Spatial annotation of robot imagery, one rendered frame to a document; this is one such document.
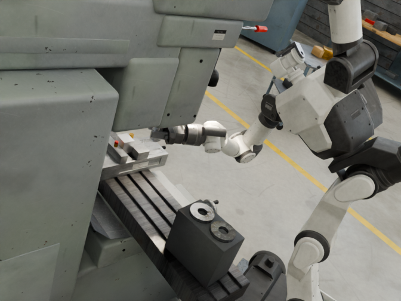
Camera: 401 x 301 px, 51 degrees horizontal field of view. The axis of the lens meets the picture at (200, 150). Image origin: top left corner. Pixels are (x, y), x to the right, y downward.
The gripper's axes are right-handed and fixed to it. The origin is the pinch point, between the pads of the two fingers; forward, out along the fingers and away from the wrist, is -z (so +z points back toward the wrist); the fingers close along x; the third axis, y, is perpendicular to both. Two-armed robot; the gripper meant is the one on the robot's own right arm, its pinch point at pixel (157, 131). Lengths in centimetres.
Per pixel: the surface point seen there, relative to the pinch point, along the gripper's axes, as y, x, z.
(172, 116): -13.8, 11.0, -0.2
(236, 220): 125, -77, 112
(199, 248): 17.4, 43.0, 9.8
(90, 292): 64, 24, -18
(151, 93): -25.1, 18.2, -12.1
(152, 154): 22.5, -15.4, 6.5
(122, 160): 20.3, -7.1, -8.6
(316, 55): 43, -263, 259
